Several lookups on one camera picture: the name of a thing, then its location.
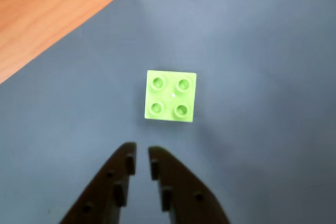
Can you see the green lego block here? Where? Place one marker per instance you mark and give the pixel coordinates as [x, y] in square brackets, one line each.
[170, 95]

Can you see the dark gray foam mat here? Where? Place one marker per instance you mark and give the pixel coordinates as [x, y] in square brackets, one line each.
[262, 51]

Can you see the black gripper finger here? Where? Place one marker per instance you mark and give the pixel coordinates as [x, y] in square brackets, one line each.
[183, 195]
[99, 195]

